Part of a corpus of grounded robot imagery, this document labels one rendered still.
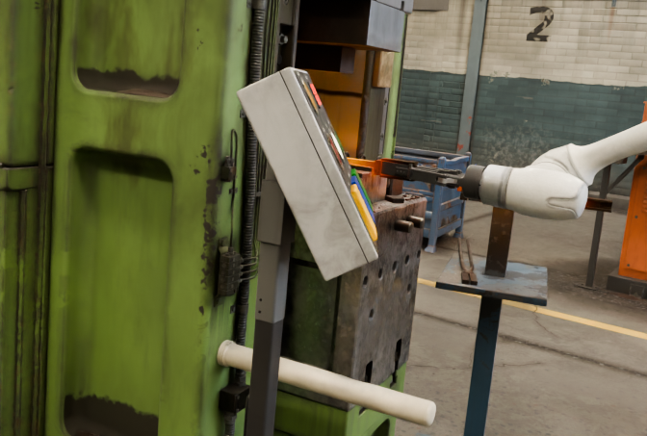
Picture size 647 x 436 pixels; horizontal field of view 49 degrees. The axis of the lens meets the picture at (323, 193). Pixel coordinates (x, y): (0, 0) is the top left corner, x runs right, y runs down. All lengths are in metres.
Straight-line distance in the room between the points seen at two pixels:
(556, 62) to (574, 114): 0.67
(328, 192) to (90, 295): 0.88
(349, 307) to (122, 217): 0.53
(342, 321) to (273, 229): 0.53
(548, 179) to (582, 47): 7.82
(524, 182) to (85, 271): 0.97
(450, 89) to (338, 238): 8.89
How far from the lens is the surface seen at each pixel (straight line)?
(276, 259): 1.13
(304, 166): 0.94
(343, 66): 1.69
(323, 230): 0.96
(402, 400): 1.34
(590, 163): 1.67
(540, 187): 1.53
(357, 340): 1.61
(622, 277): 5.12
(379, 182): 1.71
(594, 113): 9.24
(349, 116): 1.96
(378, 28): 1.61
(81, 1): 1.62
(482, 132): 9.63
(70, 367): 1.76
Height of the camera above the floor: 1.18
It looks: 9 degrees down
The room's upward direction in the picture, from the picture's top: 5 degrees clockwise
